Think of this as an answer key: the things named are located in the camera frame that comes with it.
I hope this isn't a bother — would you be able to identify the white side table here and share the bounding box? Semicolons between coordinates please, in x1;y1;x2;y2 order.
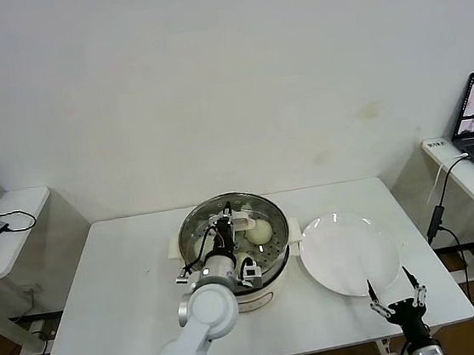
419;133;474;310
0;184;70;355

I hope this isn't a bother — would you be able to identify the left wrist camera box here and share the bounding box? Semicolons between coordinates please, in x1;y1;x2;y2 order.
236;257;264;292

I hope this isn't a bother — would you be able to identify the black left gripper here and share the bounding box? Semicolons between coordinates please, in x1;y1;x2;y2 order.
209;201;238;258

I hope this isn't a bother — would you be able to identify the stainless steel steamer basket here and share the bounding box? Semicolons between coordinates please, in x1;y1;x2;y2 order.
173;188;295;298

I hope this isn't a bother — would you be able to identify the thin black device cable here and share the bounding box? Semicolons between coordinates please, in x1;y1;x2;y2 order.
0;206;38;235

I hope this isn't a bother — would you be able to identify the black laptop cable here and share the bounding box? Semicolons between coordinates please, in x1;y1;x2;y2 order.
429;153;474;208

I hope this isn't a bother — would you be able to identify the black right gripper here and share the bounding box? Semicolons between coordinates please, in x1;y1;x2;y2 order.
364;264;435;354

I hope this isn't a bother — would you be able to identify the glass lid cream handle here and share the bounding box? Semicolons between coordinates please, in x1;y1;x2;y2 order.
174;186;294;279

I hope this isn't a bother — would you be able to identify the white round plate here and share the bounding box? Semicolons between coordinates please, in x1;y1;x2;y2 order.
294;206;404;305

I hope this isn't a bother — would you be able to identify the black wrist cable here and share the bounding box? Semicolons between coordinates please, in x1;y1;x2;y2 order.
169;224;228;284

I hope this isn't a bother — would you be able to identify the white steamed baozi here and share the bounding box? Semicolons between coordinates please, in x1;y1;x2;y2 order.
190;234;211;259
232;249;255;271
244;218;276;247

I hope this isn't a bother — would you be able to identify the white laptop cable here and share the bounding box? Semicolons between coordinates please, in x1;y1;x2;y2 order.
420;153;474;204

